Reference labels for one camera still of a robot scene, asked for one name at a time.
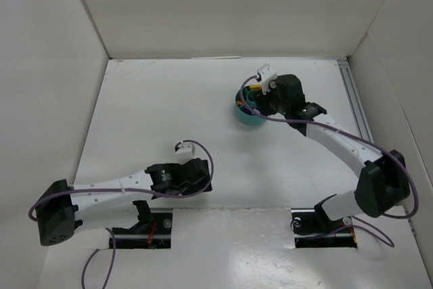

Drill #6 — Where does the yellow orange lego brick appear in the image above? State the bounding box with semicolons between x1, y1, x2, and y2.
249;85;262;91

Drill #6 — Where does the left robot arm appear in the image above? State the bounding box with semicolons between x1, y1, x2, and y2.
28;158;214;246

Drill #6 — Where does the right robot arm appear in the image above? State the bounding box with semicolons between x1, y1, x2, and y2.
242;68;417;236

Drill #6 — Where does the teal divided round container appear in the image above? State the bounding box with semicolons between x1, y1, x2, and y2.
235;85;265;127

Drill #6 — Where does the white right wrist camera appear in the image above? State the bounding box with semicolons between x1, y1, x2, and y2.
257;64;277;95

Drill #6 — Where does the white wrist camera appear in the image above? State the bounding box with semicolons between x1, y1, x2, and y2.
257;64;277;95
175;141;196;158

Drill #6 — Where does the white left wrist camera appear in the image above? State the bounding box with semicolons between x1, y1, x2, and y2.
175;141;196;158

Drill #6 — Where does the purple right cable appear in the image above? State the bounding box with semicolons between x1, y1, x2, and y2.
240;74;421;248

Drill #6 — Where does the purple cable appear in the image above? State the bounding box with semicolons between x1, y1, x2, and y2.
240;74;421;248
28;139;215;289

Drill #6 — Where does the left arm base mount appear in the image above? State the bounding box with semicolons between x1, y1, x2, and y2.
108;200;173;250

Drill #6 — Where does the aluminium rail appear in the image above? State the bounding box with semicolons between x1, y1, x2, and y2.
337;60;373;142

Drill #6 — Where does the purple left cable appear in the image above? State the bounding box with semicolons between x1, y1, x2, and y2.
28;139;215;289

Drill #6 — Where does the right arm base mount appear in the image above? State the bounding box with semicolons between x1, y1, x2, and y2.
290;208;357;248

